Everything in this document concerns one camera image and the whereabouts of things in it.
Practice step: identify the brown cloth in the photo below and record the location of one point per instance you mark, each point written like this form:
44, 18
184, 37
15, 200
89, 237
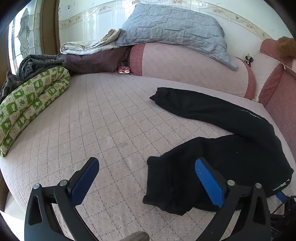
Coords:
286, 46

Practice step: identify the green patterned folded quilt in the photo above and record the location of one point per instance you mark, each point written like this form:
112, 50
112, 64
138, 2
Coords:
30, 99

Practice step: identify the black and white hair clip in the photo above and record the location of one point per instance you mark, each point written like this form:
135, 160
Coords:
248, 59

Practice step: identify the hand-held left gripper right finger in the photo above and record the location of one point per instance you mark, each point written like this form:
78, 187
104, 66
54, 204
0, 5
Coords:
209, 183

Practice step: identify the red patterned packet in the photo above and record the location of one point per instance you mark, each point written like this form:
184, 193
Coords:
123, 67

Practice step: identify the cream folded blanket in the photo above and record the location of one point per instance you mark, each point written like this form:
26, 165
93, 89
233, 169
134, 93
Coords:
76, 47

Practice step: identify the purple pillow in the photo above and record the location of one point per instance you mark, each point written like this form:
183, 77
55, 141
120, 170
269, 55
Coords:
92, 61

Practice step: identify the grey-blue quilted blanket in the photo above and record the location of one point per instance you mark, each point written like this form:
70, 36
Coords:
173, 23

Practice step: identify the stained glass window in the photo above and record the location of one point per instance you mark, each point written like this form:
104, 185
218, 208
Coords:
25, 30

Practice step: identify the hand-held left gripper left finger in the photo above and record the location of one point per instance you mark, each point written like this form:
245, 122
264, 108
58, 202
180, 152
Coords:
84, 183

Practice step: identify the wooden window frame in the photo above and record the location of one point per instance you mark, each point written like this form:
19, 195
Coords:
49, 25

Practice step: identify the black pants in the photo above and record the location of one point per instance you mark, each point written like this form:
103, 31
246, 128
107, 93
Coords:
242, 150

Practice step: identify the pink padded headboard bolster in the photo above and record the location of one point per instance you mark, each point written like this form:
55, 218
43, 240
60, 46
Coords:
185, 67

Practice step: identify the pink padded side cushion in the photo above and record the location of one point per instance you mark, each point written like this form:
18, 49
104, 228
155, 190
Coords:
282, 97

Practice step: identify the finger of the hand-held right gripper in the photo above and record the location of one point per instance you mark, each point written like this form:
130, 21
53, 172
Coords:
281, 197

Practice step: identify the dark grey clothing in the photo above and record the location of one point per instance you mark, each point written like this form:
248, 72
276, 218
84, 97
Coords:
34, 64

